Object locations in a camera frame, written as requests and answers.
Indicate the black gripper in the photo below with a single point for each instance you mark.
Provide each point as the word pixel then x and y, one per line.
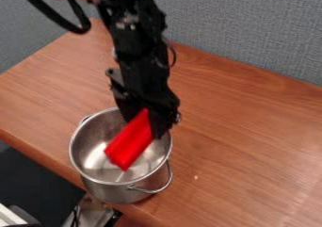
pixel 139 84

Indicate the red plastic block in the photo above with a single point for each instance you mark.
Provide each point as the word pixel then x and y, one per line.
pixel 131 141

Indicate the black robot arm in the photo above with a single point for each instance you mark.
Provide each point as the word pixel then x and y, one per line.
pixel 135 23

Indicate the stainless steel pot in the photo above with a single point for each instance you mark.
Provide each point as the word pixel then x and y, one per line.
pixel 105 179

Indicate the white object at corner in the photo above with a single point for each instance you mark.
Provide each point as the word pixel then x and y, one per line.
pixel 12 217

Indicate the metal pot bail handle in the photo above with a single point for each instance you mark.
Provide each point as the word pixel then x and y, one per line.
pixel 157 182

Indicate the grey table leg bracket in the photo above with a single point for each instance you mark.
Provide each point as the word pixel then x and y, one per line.
pixel 91 213

